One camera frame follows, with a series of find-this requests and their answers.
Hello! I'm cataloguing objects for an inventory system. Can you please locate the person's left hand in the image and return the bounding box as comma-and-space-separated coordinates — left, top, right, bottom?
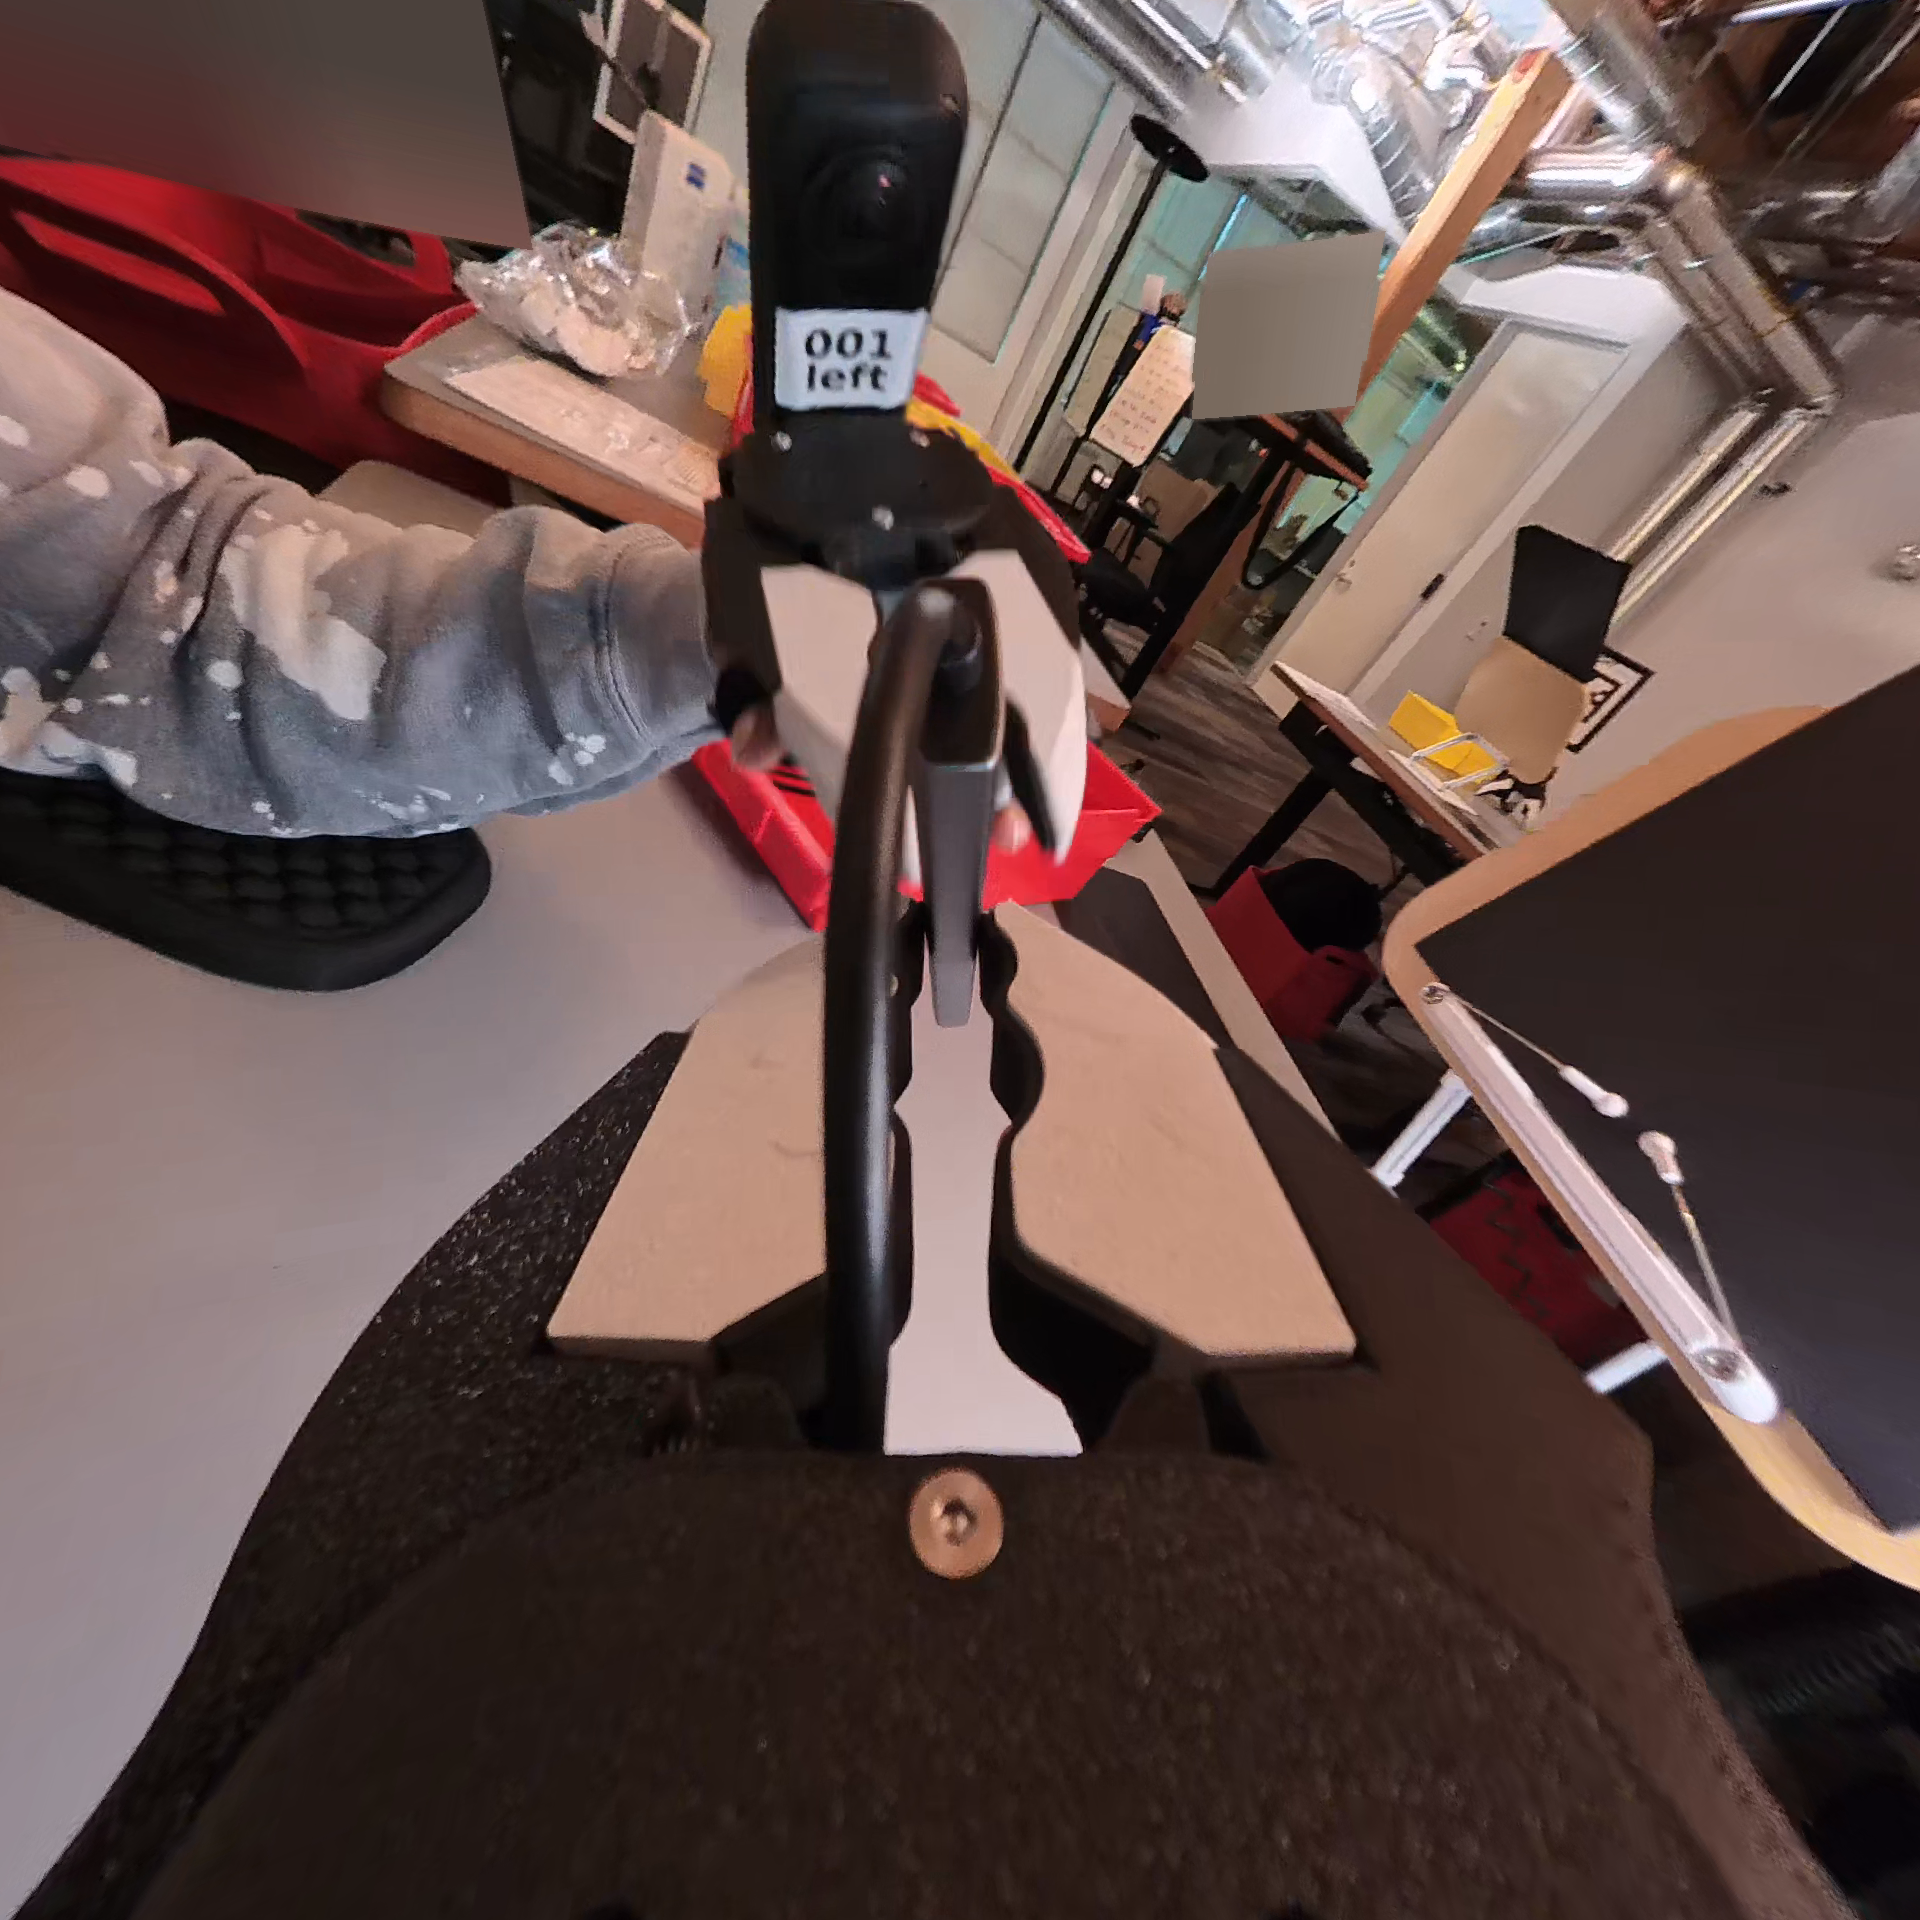
725, 703, 1038, 856

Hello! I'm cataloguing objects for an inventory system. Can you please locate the black honeycomb wrist pad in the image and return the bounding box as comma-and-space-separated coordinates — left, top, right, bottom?
0, 764, 493, 992

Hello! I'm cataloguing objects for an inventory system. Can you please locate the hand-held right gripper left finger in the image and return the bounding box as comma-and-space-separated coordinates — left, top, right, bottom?
542, 896, 920, 1366

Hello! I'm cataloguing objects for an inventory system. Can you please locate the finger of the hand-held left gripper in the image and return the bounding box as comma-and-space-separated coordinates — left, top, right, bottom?
756, 565, 922, 901
971, 549, 1091, 866

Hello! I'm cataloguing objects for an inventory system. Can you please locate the person's left forearm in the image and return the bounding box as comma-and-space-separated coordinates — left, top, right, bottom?
0, 287, 723, 843

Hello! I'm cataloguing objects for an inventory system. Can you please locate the yellow plastic bin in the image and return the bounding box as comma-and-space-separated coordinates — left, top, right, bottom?
1387, 692, 1504, 784

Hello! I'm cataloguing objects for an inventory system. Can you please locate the wooden side table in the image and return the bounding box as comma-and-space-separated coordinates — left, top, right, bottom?
377, 301, 720, 546

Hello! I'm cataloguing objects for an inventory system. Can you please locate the black office chair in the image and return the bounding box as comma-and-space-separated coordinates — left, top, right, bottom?
1079, 480, 1276, 700

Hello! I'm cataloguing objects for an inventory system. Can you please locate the red fabric bag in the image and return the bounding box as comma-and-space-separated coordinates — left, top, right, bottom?
1430, 1169, 1645, 1366
1206, 862, 1381, 1039

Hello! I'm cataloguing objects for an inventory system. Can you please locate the white door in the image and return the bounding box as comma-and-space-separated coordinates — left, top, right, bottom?
1273, 322, 1629, 707

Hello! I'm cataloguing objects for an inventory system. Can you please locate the crumpled clear plastic bag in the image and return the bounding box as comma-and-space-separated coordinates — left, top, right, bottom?
455, 222, 713, 382

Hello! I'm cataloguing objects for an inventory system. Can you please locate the black panel on white stand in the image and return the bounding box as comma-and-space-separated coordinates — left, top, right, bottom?
1372, 703, 1920, 1594

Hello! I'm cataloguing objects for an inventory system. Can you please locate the black floor lamp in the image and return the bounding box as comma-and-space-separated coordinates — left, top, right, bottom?
1021, 117, 1209, 468

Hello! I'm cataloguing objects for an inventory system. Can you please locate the wooden post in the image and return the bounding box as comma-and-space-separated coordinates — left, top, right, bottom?
1357, 47, 1596, 399

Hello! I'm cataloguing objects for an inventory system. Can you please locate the small black panel stand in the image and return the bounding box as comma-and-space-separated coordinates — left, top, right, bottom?
1461, 525, 1635, 797

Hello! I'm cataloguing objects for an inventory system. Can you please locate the flip chart whiteboard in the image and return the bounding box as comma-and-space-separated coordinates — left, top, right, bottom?
1088, 322, 1196, 468

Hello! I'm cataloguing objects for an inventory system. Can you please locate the red handled tote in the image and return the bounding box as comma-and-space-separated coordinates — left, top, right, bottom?
0, 156, 504, 504

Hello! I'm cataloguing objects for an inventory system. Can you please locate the small framed marker sign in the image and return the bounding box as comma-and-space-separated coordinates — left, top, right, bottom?
1565, 646, 1654, 756

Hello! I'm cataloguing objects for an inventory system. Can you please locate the white cardboard box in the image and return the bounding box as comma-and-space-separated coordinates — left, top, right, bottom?
617, 110, 739, 294

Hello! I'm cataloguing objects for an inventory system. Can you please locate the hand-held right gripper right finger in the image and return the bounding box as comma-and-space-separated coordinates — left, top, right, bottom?
982, 905, 1357, 1369

